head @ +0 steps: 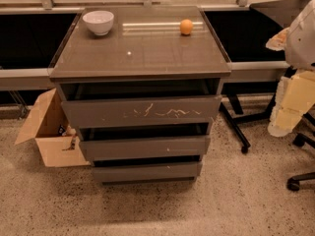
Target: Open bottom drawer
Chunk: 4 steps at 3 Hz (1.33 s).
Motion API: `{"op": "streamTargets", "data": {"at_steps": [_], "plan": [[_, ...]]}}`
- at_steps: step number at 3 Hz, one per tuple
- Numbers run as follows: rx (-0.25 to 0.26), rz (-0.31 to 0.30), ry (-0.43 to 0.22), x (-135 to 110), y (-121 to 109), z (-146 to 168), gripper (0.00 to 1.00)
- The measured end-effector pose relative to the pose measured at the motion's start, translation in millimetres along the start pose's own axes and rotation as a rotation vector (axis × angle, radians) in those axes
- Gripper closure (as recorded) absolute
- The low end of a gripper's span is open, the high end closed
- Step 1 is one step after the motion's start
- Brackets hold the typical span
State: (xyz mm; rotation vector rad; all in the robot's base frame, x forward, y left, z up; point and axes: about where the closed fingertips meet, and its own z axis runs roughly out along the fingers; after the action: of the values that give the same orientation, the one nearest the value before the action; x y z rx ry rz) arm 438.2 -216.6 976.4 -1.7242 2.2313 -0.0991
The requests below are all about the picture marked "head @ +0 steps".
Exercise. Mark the grey drawer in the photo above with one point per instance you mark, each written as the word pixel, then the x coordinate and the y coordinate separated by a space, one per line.
pixel 140 103
pixel 147 169
pixel 145 141

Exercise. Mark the white ceramic bowl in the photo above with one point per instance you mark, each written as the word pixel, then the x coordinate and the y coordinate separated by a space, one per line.
pixel 99 22

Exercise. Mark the grey top drawer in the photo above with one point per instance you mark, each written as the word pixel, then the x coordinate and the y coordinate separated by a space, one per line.
pixel 140 103

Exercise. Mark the grey drawer cabinet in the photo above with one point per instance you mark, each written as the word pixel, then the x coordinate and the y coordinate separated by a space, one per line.
pixel 141 40

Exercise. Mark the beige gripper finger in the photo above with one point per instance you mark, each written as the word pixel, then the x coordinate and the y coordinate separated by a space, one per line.
pixel 278 41

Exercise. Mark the orange fruit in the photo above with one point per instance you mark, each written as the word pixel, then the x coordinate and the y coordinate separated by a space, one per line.
pixel 186 27

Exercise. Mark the open cardboard box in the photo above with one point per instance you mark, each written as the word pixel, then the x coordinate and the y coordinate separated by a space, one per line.
pixel 48 126

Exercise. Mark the black office chair base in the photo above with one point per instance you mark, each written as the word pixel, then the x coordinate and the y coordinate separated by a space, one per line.
pixel 300 140

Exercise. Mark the grey bottom drawer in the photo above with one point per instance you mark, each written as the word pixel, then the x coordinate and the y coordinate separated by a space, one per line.
pixel 147 169

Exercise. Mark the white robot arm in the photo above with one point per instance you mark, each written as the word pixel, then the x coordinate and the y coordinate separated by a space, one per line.
pixel 295 95

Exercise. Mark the metal window railing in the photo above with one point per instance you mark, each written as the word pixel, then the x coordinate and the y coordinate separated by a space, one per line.
pixel 33 78

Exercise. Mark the grey middle drawer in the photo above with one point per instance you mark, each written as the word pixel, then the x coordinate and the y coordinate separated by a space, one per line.
pixel 145 141

